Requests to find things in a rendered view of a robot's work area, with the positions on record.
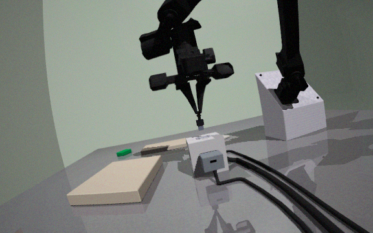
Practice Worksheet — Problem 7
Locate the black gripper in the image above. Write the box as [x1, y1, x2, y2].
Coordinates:
[149, 43, 234, 114]

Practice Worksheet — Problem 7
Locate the small green block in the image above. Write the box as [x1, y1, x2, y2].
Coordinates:
[117, 149, 131, 156]

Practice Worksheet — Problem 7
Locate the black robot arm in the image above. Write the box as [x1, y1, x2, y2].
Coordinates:
[139, 0, 308, 105]

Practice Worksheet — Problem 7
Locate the black usb plug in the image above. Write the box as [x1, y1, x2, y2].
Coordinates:
[196, 111, 204, 131]

